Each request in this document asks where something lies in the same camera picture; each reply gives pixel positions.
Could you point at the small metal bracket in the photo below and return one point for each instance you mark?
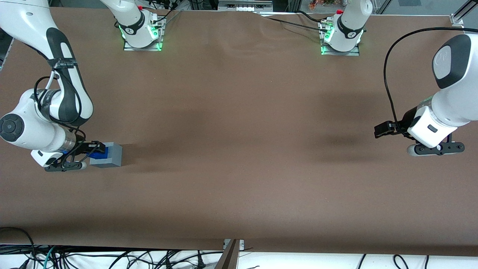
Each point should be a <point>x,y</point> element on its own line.
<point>241,243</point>

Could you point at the gray cube base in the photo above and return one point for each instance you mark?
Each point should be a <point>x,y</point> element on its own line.
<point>112,158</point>

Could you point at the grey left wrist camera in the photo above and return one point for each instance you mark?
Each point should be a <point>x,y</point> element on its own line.
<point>437,148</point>

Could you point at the grey power strip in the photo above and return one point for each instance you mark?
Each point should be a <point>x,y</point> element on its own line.
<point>242,5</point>

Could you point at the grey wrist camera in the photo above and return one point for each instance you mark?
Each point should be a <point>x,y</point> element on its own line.
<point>74,165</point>
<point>437,148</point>

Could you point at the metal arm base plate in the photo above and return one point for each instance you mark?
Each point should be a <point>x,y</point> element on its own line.
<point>158,41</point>
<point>354,51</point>

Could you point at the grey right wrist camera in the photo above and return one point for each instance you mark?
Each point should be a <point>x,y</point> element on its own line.
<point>74,165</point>

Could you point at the aluminium frame profile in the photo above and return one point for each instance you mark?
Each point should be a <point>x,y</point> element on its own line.
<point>463,15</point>

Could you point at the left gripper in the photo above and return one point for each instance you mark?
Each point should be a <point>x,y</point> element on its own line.
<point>406,120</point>

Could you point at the brown table cover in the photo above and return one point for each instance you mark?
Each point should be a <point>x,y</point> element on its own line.
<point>239,149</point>

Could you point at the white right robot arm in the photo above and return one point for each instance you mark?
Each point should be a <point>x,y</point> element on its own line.
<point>22,127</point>

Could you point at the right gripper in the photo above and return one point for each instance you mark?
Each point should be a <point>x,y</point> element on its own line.
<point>84,146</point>

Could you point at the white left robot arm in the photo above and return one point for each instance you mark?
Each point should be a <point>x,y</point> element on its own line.
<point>455,93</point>

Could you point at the blue plastic part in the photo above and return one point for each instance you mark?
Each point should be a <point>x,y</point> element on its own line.
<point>104,152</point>

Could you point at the dark metal beam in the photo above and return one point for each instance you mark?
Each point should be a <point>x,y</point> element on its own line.
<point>229,257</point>

